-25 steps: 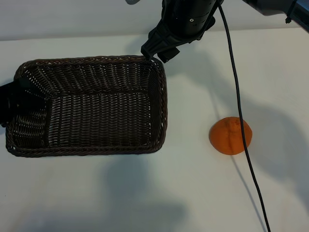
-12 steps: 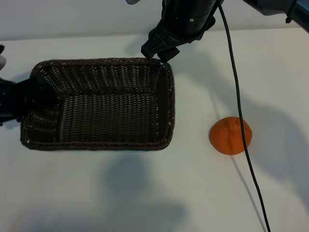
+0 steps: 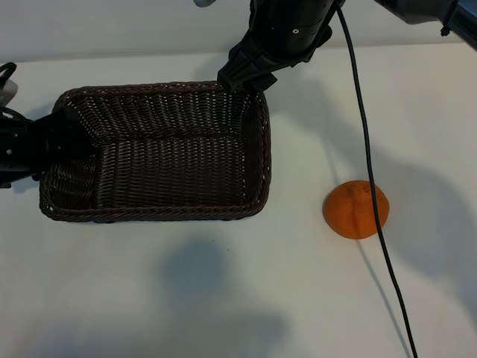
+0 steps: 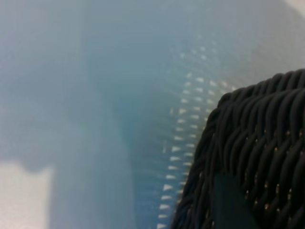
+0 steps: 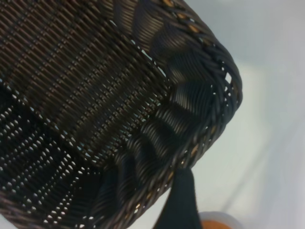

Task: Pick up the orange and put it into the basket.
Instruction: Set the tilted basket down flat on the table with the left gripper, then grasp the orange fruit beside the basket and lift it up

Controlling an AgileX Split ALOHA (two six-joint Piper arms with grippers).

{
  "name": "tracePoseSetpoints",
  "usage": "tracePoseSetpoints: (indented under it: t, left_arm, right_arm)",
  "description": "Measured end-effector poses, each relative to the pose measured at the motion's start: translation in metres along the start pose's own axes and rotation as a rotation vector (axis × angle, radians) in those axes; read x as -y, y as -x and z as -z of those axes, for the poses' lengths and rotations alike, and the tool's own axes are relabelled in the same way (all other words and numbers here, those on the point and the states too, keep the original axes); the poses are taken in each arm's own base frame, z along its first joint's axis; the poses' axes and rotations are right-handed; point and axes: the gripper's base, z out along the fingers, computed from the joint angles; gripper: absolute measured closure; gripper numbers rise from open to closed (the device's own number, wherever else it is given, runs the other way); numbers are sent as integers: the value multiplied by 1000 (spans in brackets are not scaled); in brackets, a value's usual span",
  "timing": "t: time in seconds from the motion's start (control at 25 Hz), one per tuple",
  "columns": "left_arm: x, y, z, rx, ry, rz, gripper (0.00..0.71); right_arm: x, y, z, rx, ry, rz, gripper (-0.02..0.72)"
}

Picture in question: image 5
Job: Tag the orange fruit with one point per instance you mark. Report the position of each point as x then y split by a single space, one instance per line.
214 225

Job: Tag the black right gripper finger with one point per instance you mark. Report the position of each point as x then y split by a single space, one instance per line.
183 205

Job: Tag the dark brown wicker basket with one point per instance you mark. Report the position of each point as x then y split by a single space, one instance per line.
95 95

